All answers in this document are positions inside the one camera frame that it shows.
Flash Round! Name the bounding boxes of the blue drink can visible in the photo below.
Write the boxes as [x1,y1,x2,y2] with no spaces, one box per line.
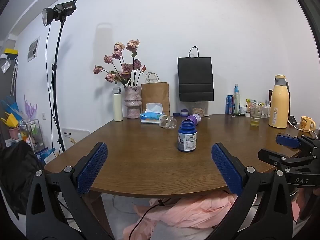
[225,95,234,115]

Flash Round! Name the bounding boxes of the yellow dustpan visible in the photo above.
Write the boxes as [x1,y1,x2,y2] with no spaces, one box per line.
[0,112,20,128]

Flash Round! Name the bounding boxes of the yellow thermos jug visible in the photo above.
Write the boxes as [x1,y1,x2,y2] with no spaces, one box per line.
[268,75,291,128]

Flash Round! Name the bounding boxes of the wall poster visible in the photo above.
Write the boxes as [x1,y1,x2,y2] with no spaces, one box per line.
[27,36,41,62]

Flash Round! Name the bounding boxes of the pink marbled vase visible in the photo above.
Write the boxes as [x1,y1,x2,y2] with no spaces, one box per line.
[124,86,142,119]

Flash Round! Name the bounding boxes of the blue tissue pack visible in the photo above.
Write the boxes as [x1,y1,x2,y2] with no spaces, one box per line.
[140,103,165,124]

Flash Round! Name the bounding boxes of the pink cloth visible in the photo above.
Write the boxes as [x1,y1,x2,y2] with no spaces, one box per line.
[122,194,238,240]

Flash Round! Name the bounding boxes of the colourful snack packets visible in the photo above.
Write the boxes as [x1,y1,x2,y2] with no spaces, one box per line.
[246,99,265,110]

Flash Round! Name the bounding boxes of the white board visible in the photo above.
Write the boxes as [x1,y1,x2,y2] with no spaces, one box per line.
[61,128,90,150]

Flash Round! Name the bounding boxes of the purple plastic bottle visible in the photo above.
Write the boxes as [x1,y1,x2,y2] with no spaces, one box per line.
[185,113,202,126]

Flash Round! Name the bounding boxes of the black cable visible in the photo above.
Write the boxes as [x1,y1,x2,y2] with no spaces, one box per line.
[129,199,170,240]

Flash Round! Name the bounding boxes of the white thermos bottle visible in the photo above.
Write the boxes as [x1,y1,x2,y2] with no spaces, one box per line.
[112,87,123,122]

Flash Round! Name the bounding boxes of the white charging cable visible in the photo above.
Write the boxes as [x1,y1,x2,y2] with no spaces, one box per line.
[287,121,318,138]

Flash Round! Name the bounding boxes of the black studio light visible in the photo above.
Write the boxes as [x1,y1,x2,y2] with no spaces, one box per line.
[42,0,77,27]

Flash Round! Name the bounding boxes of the clear glass bottle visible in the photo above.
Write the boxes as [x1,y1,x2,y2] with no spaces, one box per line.
[233,83,241,114]

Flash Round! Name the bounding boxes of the glass jar with cereal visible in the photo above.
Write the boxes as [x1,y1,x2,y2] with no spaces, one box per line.
[191,102,206,117]

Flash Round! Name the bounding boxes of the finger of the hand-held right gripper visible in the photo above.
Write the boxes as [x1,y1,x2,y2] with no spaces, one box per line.
[258,148,320,173]
[276,134,320,155]

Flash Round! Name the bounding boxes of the yellow mug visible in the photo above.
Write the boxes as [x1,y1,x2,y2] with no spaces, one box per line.
[300,116,316,132]

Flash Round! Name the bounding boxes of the glass cup with yellow liquid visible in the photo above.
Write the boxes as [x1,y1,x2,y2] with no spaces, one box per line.
[250,106,262,127]

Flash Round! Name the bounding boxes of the blue plastic bottle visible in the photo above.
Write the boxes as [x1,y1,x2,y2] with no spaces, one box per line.
[177,120,197,152]

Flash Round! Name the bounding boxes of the dried pink roses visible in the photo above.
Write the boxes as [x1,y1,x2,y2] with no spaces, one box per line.
[93,39,146,87]

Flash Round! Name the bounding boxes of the black paper bag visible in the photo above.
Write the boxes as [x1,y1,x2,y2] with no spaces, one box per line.
[177,46,215,102]

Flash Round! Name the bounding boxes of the clear plastic bottle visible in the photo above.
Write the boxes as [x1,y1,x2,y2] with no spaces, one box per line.
[159,115,178,130]

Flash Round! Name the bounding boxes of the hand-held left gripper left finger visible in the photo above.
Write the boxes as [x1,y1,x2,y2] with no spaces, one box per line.
[26,142,115,240]

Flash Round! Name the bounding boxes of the purple plastic hanger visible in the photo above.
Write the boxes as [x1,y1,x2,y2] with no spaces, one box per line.
[24,94,38,120]

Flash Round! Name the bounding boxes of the wire storage rack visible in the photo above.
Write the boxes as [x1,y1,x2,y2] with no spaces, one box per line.
[19,119,45,155]

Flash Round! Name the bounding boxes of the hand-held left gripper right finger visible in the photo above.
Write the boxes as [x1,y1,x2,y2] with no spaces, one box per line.
[207,142,293,240]

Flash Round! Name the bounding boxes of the brown paper bag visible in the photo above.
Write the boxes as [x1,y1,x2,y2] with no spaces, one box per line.
[141,72,170,116]

